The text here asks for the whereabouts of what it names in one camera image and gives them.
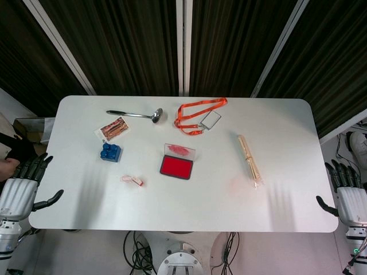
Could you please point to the bystander bare hand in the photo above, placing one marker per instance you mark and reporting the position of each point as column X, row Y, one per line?
column 7, row 169

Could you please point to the white paper tag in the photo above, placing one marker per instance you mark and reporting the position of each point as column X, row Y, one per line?
column 137, row 181

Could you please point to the dark pleated curtain panel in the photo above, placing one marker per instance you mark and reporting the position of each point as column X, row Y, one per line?
column 17, row 57
column 120, row 43
column 338, row 57
column 235, row 43

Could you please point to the clear badge holder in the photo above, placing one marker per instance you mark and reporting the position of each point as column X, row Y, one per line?
column 210, row 120

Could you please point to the red ink pad clear lid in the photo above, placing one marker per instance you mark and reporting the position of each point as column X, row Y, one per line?
column 175, row 167

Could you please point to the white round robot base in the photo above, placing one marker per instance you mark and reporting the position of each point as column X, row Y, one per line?
column 179, row 260

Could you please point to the cardboard box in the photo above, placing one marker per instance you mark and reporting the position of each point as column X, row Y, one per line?
column 31, row 126

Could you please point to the wrapped wooden chopsticks bundle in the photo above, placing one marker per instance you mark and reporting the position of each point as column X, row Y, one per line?
column 249, row 159

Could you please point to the steel ladle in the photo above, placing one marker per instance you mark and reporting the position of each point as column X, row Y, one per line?
column 157, row 115

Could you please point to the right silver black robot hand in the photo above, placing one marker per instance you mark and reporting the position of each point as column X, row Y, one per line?
column 354, row 204

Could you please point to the white shoe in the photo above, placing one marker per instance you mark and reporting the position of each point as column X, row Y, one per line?
column 359, row 144

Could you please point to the white partition post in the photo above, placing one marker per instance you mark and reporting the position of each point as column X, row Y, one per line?
column 183, row 43
column 56, row 40
column 344, row 126
column 281, row 43

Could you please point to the food picture card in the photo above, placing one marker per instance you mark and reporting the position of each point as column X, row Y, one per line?
column 113, row 129

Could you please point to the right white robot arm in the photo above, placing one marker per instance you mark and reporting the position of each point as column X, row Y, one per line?
column 357, row 243

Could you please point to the bystander black clothing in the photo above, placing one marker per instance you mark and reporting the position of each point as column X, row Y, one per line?
column 17, row 146

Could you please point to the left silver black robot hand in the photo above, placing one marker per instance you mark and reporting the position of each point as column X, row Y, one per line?
column 17, row 197

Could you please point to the blue building block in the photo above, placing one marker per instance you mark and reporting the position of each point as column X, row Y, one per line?
column 110, row 153

